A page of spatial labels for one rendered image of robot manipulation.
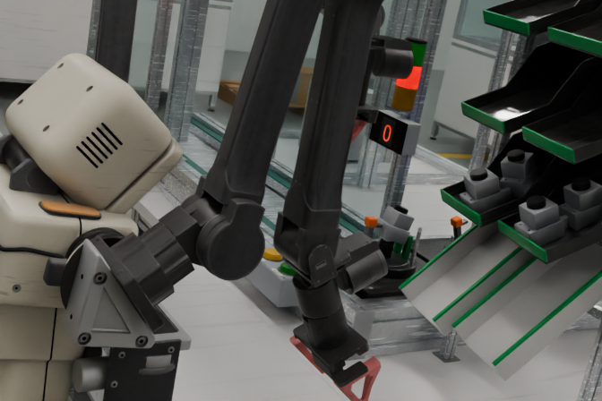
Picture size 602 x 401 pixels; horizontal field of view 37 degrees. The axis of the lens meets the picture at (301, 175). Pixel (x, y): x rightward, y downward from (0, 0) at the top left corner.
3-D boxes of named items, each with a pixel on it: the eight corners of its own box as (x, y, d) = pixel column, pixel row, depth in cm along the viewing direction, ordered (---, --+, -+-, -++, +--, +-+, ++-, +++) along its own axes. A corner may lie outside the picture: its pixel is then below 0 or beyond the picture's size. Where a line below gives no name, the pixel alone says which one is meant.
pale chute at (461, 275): (444, 337, 152) (433, 319, 150) (409, 302, 164) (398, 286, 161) (569, 234, 154) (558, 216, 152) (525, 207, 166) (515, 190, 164)
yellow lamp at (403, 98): (399, 110, 195) (404, 89, 194) (386, 104, 199) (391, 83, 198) (417, 111, 198) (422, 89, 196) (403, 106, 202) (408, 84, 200)
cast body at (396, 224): (382, 238, 179) (397, 207, 179) (370, 229, 183) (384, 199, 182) (411, 247, 184) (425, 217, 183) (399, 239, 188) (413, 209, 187)
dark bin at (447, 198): (480, 228, 148) (474, 189, 145) (442, 200, 159) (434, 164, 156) (619, 170, 154) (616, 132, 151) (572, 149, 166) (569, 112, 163)
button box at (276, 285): (277, 308, 172) (283, 278, 170) (229, 264, 188) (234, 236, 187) (307, 305, 175) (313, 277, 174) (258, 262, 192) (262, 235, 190)
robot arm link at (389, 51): (342, 6, 161) (364, 4, 153) (398, 13, 166) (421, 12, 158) (336, 72, 162) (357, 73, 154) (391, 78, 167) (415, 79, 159)
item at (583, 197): (576, 231, 141) (571, 192, 139) (559, 221, 145) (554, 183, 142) (620, 212, 143) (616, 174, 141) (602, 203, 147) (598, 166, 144)
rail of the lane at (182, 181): (345, 361, 164) (356, 307, 161) (162, 195, 236) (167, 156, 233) (369, 358, 167) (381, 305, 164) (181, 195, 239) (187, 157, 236)
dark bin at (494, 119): (503, 135, 143) (497, 93, 140) (462, 115, 155) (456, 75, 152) (646, 81, 150) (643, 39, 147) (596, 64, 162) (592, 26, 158)
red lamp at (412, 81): (404, 88, 194) (408, 66, 192) (391, 82, 198) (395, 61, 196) (422, 89, 196) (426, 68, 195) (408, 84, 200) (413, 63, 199)
